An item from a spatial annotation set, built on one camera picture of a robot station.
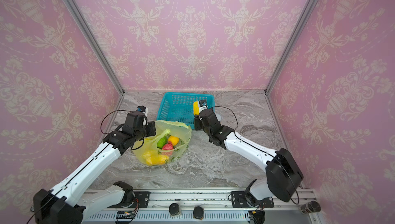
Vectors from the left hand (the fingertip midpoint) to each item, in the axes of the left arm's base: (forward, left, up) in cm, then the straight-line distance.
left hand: (156, 125), depth 80 cm
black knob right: (-36, -23, -8) cm, 44 cm away
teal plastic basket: (+27, -8, -17) cm, 33 cm away
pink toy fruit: (-7, -5, -13) cm, 16 cm away
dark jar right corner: (-33, -70, -7) cm, 78 cm away
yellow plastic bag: (-1, -6, -14) cm, 15 cm away
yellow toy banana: (-12, +2, -13) cm, 18 cm away
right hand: (+7, -21, +2) cm, 22 cm away
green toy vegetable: (-2, -1, -13) cm, 13 cm away
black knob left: (-35, -13, -10) cm, 38 cm away
